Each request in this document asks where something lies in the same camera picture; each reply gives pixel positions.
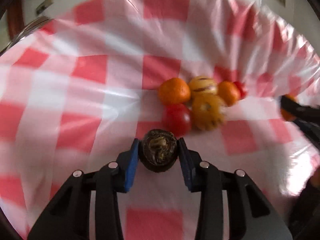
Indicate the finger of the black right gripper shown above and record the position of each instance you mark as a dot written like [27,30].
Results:
[307,119]

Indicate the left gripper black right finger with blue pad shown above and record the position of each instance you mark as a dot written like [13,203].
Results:
[251,215]

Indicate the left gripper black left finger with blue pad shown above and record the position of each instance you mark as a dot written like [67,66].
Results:
[67,215]

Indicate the small dark striped fruit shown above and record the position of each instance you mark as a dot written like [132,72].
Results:
[157,150]

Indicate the orange tangerine front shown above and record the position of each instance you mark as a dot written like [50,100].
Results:
[285,114]

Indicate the orange tangerine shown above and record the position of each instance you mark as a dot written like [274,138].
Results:
[285,114]
[228,91]
[174,91]

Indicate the red tomato back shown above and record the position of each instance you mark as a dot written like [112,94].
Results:
[241,88]

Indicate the red tomato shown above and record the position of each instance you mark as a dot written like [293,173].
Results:
[177,119]
[241,88]

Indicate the orange tangerine back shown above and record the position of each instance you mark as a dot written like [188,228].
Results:
[228,91]

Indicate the yellow striped melon front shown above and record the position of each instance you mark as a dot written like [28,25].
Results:
[208,111]

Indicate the yellow striped melon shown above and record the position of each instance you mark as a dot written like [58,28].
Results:
[208,111]
[202,84]

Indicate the yellow striped melon back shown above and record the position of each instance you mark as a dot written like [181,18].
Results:
[202,84]

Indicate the red white checkered tablecloth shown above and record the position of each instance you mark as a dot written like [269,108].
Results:
[75,93]

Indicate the red tomato left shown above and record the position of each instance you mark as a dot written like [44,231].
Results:
[177,119]

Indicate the orange tangerine far left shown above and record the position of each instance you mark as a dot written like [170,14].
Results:
[174,91]

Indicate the wooden glass door frame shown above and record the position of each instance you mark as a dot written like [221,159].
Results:
[15,18]

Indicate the wall power socket left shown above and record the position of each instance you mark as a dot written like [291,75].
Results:
[43,6]

